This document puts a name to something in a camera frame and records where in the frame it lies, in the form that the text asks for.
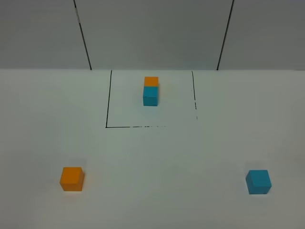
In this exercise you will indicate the blue template block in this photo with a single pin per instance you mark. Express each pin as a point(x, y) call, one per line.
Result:
point(150, 96)

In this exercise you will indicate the orange template block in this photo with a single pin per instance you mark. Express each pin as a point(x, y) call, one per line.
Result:
point(151, 81)

